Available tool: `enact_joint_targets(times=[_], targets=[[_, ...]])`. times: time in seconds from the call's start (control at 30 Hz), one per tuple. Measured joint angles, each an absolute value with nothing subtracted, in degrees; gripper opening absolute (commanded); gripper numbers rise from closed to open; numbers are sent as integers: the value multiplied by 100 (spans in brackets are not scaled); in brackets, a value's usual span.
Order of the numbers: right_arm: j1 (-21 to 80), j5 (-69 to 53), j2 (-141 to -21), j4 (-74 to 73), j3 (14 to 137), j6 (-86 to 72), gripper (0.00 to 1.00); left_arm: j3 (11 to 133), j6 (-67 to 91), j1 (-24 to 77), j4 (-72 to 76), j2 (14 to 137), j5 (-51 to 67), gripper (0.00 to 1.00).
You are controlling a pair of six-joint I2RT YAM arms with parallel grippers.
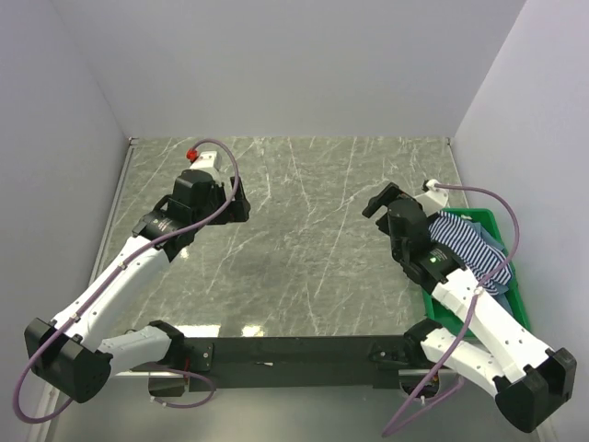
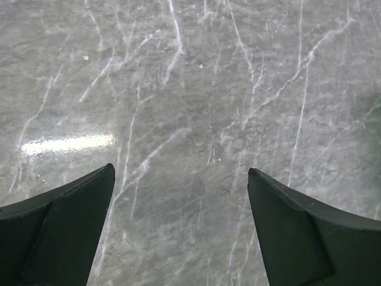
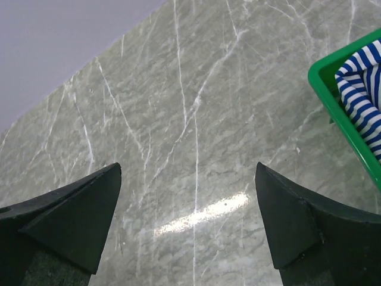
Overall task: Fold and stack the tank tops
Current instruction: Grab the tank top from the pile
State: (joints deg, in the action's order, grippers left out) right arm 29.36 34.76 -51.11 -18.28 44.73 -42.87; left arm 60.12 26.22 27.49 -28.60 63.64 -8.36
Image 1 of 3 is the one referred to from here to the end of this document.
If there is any green plastic bin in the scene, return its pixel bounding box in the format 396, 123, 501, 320
422, 207, 532, 342

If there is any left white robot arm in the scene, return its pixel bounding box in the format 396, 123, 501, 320
24, 167, 250, 403

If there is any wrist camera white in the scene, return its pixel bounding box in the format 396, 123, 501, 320
414, 180, 449, 216
187, 149, 222, 176

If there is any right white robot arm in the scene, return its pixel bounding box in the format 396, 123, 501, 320
363, 180, 577, 436

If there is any light blue tank top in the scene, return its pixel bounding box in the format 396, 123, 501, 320
464, 223, 506, 261

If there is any blue white striped tank top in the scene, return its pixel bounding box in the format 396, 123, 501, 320
429, 212, 506, 281

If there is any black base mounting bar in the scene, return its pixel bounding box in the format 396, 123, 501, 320
185, 335, 433, 389

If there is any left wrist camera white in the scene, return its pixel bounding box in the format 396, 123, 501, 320
187, 149, 222, 176

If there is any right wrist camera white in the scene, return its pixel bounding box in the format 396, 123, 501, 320
414, 180, 449, 216

